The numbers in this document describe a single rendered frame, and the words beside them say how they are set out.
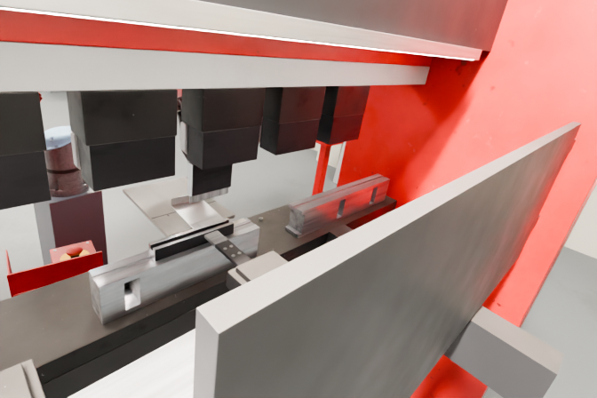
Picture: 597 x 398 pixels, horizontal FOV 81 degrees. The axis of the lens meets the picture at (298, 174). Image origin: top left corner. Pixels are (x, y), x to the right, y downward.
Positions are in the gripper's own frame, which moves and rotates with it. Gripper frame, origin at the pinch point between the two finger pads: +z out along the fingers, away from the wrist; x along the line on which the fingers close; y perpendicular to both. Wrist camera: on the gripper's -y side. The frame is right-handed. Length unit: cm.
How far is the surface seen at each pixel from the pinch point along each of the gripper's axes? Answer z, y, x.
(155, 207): 4.3, 5.2, -17.6
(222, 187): 6.1, 20.4, -3.4
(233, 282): 23.3, 33.8, -11.5
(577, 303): 172, -48, 207
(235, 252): 20.0, 25.2, -7.2
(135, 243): 20, -158, -31
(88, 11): -13, 67, -19
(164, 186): -0.3, -5.0, -12.6
